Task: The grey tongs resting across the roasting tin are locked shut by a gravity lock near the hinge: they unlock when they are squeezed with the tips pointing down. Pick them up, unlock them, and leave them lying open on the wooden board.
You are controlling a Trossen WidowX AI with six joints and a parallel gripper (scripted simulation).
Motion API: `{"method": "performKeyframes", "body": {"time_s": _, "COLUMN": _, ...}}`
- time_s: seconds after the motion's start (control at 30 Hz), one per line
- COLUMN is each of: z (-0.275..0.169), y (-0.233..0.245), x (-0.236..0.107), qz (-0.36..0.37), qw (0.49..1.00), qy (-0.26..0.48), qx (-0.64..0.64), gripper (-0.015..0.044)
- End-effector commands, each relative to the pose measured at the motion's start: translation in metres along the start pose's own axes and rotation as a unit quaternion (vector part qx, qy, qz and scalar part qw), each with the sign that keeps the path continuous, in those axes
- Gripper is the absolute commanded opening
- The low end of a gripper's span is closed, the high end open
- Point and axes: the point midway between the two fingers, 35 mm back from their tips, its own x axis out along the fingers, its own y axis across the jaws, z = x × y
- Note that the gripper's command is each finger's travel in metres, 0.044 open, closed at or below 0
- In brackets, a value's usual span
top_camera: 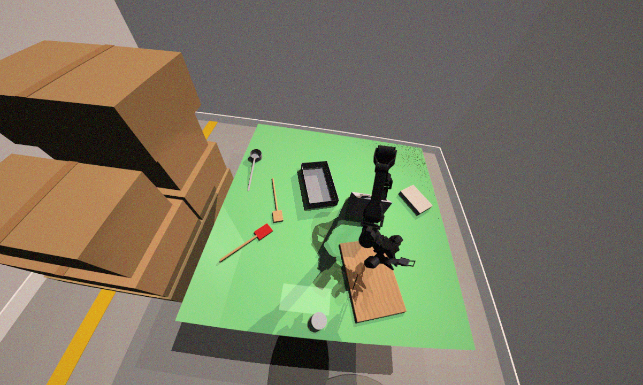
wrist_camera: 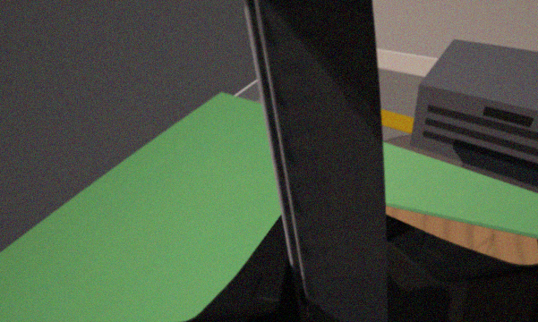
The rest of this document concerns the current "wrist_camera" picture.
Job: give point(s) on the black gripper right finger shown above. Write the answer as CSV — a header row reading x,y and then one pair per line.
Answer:
x,y
434,280

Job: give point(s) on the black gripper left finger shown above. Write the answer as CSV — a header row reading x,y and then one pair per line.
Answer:
x,y
262,291

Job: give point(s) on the brown wooden board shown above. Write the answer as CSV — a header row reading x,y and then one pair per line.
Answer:
x,y
510,247

